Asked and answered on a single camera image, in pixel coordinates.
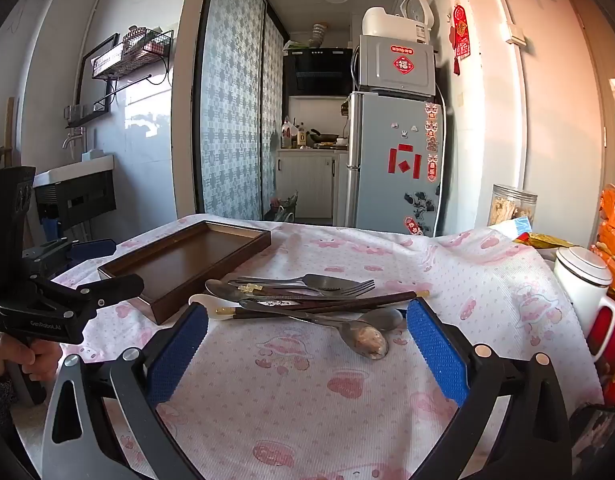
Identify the person's left hand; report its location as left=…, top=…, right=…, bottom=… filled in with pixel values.
left=0, top=330, right=64, bottom=386

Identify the white lidded mug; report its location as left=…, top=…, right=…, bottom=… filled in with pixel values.
left=553, top=246, right=614, bottom=333

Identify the silver refrigerator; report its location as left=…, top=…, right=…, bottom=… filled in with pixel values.
left=345, top=91, right=445, bottom=237

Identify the white rice cooker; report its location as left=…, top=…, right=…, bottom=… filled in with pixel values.
left=361, top=0, right=435, bottom=45

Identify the white ceramic spoon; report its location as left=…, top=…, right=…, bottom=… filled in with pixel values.
left=189, top=294, right=242, bottom=320

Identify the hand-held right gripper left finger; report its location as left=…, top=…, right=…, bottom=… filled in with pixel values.
left=42, top=302, right=211, bottom=480

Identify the metal fork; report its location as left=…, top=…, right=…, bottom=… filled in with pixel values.
left=228, top=277, right=376, bottom=297

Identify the pink printed tablecloth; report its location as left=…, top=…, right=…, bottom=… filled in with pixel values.
left=10, top=214, right=604, bottom=480

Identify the black wire wall shelf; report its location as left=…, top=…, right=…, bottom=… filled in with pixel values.
left=91, top=26, right=174, bottom=81

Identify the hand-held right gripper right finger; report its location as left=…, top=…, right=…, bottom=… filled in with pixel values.
left=406, top=297, right=573, bottom=480

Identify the gold snack packet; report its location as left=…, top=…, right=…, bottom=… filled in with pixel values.
left=512, top=232, right=578, bottom=252

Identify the white kitchen cabinet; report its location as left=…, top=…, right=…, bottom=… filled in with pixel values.
left=276, top=150, right=349, bottom=222

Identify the patterned sliding door panel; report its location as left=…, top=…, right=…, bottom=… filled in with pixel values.
left=262, top=10, right=286, bottom=216
left=195, top=0, right=266, bottom=221

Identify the white sink counter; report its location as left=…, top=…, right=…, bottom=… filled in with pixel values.
left=32, top=155, right=115, bottom=189

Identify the clear oil bottle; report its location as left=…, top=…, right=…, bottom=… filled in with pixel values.
left=280, top=117, right=298, bottom=150

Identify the plastic bag with clutter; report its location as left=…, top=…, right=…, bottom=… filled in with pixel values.
left=265, top=192, right=298, bottom=222

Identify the black crate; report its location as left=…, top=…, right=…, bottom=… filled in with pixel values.
left=35, top=170, right=117, bottom=232

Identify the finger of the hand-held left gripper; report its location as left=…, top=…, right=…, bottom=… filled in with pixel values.
left=22, top=238, right=118, bottom=280
left=32, top=273, right=146, bottom=330

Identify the red wall ornament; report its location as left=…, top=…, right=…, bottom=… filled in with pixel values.
left=450, top=5, right=471, bottom=76

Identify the dark brown chopstick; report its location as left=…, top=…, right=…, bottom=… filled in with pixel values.
left=238, top=284, right=431, bottom=305
left=216, top=294, right=423, bottom=321

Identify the dark wooden tray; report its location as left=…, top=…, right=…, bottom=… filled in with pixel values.
left=98, top=220, right=272, bottom=326

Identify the silver microwave oven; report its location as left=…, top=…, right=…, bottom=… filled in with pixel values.
left=355, top=35, right=435, bottom=101

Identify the clear glass jar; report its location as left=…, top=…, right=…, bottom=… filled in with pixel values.
left=487, top=184, right=538, bottom=233

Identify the metal spoon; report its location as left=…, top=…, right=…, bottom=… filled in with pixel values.
left=206, top=279, right=308, bottom=306
left=307, top=306, right=405, bottom=332
left=282, top=310, right=389, bottom=361
left=236, top=273, right=349, bottom=295

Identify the small black wall shelf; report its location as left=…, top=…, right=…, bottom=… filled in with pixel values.
left=64, top=102, right=113, bottom=129

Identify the black range hood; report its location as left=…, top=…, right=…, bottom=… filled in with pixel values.
left=282, top=48, right=353, bottom=97

